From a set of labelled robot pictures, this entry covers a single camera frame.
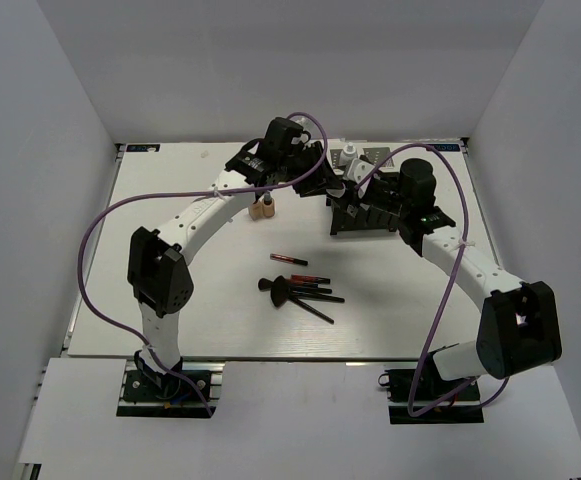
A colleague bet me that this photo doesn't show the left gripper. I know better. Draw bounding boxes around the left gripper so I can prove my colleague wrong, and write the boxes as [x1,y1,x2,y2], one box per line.
[279,140,344,198]

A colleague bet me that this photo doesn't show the white jar cap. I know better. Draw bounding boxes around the white jar cap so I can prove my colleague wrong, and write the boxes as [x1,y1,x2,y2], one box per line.
[326,186,348,199]

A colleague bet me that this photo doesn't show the pink teal cosmetic tube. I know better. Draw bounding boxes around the pink teal cosmetic tube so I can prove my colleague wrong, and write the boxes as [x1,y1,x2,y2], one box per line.
[338,142,358,170]

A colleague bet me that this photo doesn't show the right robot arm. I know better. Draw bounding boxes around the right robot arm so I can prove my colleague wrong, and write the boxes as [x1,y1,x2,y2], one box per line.
[362,158,562,399]

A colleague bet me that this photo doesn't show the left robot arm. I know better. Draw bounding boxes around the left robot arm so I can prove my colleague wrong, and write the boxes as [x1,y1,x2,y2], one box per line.
[128,117,343,399]

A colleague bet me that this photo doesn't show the black round makeup brush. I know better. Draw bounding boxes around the black round makeup brush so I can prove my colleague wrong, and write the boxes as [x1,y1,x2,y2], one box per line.
[257,278,333,295]

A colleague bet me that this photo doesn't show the black fan makeup brush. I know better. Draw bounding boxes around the black fan makeup brush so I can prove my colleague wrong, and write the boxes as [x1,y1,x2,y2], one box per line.
[270,276,335,325]

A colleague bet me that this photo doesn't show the black metal organizer rack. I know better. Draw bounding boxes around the black metal organizer rack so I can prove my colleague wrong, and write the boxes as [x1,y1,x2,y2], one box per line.
[326,171,400,236]

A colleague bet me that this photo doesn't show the right foundation bottle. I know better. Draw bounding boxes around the right foundation bottle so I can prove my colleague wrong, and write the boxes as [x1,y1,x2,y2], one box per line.
[260,192,276,218]

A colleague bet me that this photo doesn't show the foundation bottle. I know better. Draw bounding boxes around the foundation bottle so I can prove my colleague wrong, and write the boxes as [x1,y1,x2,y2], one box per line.
[248,200,263,221]
[260,192,276,218]

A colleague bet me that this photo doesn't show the left foundation bottle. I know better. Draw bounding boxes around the left foundation bottle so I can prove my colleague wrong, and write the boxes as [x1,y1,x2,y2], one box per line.
[248,200,263,221]

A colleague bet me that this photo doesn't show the red black lip gloss tube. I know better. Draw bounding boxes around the red black lip gloss tube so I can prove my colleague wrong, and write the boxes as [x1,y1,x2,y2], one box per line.
[269,253,309,266]

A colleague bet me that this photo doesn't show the white table board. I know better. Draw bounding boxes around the white table board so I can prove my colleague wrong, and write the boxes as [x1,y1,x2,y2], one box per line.
[68,143,480,360]

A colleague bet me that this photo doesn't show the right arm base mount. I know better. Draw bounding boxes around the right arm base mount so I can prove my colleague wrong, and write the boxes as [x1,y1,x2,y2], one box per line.
[378,368,484,425]

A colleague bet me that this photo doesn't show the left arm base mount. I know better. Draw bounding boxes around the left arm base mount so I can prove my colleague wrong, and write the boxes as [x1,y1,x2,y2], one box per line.
[116,361,224,419]

